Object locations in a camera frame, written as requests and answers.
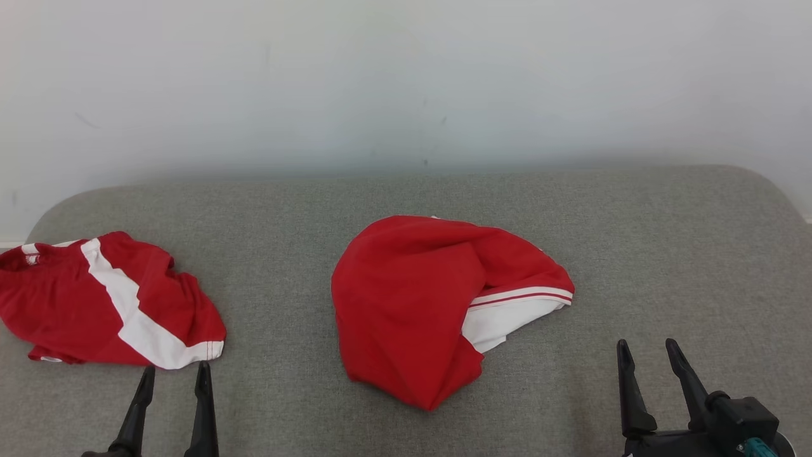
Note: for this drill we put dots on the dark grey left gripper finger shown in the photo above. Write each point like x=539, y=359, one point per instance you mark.
x=204, y=419
x=134, y=419

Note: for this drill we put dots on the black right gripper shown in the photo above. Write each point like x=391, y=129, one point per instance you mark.
x=672, y=445

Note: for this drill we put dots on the red shorts with white stripe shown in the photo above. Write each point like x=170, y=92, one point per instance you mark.
x=57, y=304

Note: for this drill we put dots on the red jersey with white trim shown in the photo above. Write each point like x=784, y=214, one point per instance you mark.
x=399, y=298

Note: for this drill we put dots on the grey fabric sofa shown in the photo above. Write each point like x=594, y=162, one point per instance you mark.
x=406, y=254

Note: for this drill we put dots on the teal right camera connector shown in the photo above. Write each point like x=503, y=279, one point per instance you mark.
x=758, y=449

